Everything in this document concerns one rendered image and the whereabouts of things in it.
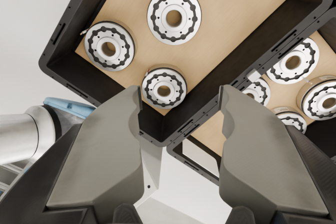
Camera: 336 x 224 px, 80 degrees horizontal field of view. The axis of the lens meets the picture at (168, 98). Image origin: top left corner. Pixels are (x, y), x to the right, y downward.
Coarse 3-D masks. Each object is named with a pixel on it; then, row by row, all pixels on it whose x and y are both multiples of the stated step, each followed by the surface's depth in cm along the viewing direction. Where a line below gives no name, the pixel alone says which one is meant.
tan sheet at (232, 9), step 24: (120, 0) 39; (144, 0) 39; (216, 0) 39; (240, 0) 38; (264, 0) 38; (144, 24) 41; (216, 24) 41; (240, 24) 41; (144, 48) 44; (168, 48) 44; (192, 48) 44; (216, 48) 43; (120, 72) 47; (144, 72) 47; (192, 72) 46
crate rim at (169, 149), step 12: (324, 12) 30; (312, 24) 31; (300, 36) 32; (276, 60) 34; (264, 72) 35; (240, 84) 36; (216, 108) 39; (204, 120) 41; (168, 144) 44; (180, 156) 46; (192, 168) 48; (216, 180) 50
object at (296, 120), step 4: (288, 112) 47; (280, 116) 47; (284, 116) 47; (288, 116) 48; (292, 116) 47; (296, 116) 47; (300, 116) 47; (284, 120) 48; (288, 120) 48; (292, 120) 48; (296, 120) 48; (300, 120) 48; (304, 120) 48; (296, 124) 48; (300, 124) 49; (304, 124) 48; (300, 128) 49; (304, 128) 49; (304, 132) 49
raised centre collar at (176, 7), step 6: (168, 6) 36; (174, 6) 36; (180, 6) 36; (162, 12) 37; (180, 12) 37; (162, 18) 37; (186, 18) 37; (162, 24) 38; (168, 24) 38; (180, 24) 38; (168, 30) 38; (174, 30) 38
